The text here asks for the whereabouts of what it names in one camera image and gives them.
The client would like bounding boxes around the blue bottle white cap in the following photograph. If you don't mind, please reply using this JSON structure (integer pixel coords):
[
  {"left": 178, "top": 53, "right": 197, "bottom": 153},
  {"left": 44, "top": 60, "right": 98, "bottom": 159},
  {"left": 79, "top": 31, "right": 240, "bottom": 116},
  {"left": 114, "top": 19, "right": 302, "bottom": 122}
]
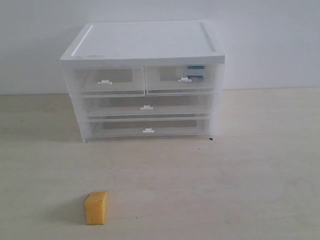
[{"left": 185, "top": 65, "right": 205, "bottom": 80}]

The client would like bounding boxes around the bottom clear wide drawer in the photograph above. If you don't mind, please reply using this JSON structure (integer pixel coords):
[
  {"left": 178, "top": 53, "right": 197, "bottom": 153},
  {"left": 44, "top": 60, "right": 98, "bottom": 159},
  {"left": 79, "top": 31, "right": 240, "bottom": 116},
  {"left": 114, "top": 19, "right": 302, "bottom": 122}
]
[{"left": 82, "top": 117, "right": 213, "bottom": 141}]

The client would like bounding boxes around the clear wide drawer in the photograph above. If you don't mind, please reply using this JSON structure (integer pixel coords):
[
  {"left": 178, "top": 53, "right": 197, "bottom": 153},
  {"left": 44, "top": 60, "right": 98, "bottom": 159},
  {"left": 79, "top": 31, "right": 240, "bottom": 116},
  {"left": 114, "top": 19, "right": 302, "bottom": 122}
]
[
  {"left": 83, "top": 94, "right": 212, "bottom": 117},
  {"left": 82, "top": 117, "right": 213, "bottom": 141}
]

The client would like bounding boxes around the white plastic drawer cabinet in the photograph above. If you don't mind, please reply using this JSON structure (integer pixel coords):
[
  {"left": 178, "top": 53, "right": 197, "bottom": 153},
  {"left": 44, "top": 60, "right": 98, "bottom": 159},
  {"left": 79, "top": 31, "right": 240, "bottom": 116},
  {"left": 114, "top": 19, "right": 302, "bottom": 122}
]
[{"left": 60, "top": 20, "right": 227, "bottom": 142}]

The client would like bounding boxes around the middle clear wide drawer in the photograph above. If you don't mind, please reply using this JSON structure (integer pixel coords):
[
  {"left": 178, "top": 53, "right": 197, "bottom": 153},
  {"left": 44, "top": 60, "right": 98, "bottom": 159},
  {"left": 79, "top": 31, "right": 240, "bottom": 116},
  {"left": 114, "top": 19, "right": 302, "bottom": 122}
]
[{"left": 83, "top": 94, "right": 212, "bottom": 117}]

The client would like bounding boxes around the yellow cheese wedge sponge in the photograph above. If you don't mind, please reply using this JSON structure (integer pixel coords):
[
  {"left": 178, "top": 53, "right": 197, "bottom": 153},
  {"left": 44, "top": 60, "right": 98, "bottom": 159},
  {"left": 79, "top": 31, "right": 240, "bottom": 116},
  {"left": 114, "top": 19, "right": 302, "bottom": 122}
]
[{"left": 84, "top": 191, "right": 108, "bottom": 225}]

